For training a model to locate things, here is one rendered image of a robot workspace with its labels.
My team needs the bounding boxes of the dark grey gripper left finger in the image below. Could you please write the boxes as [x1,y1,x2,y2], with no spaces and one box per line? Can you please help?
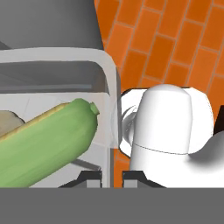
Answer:
[58,170,103,189]

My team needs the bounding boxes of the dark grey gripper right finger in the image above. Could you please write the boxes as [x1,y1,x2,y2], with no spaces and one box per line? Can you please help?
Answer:
[122,170,168,189]

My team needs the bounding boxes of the clear plastic vegetable container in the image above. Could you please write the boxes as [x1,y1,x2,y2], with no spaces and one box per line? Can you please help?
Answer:
[0,47,123,189]

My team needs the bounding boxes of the green corn cob in husk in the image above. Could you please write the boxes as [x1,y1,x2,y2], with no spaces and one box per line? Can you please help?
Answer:
[0,98,101,189]

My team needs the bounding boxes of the beige garlic bulb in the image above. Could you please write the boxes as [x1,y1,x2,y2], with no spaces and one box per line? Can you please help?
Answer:
[0,110,26,138]

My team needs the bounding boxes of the white rounded object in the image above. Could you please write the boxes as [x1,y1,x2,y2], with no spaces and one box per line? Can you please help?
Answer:
[118,83,224,189]

